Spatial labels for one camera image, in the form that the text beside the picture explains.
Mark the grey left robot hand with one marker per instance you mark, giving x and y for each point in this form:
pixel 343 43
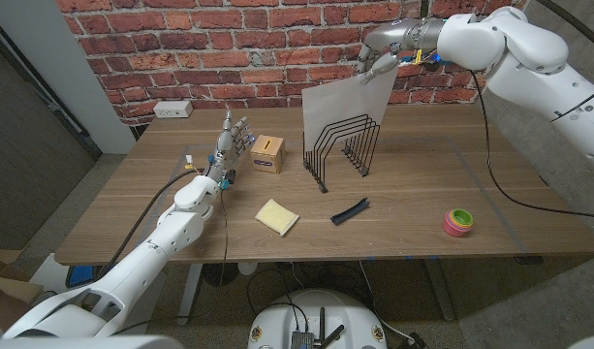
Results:
pixel 224 145

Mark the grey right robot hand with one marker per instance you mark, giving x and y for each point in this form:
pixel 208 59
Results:
pixel 393 36

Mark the white paper file sheet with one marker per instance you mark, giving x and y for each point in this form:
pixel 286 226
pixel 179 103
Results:
pixel 345 99

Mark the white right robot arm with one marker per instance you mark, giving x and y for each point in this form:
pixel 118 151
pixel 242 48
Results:
pixel 529 53

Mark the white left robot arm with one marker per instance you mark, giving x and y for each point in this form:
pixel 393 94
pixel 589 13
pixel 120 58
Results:
pixel 146 262

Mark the small white connector plug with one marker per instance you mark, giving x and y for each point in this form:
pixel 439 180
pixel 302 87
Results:
pixel 188 159

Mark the small wooden box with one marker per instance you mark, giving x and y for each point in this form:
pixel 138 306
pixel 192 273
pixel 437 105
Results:
pixel 267 155

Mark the white power outlet strip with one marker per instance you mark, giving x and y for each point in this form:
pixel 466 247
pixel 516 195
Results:
pixel 173 109

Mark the yellow sponge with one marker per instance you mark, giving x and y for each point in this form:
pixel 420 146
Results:
pixel 276 215

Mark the brick print backdrop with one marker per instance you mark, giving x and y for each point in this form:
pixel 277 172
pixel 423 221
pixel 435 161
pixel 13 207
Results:
pixel 277 48

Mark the black round floor object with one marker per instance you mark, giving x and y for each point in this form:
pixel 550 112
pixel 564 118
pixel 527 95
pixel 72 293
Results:
pixel 213 275

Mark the black plastic strip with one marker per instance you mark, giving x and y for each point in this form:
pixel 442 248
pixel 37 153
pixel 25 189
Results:
pixel 349 212

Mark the metal table leg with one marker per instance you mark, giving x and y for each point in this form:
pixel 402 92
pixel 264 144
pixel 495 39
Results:
pixel 439 291
pixel 190 291

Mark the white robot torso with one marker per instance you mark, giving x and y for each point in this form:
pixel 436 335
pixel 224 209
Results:
pixel 277 325

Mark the white and blue floor device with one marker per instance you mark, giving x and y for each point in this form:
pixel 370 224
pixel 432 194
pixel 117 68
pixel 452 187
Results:
pixel 81 275

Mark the colourful stacking cups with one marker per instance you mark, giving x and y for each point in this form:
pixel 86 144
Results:
pixel 457 223

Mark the grey module with antennas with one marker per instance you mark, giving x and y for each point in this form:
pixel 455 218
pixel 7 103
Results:
pixel 301 339

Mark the brown cardboard box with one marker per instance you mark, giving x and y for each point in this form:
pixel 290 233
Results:
pixel 6 291

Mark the black floor plug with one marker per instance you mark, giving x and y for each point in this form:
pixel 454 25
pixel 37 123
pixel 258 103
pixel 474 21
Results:
pixel 417 340

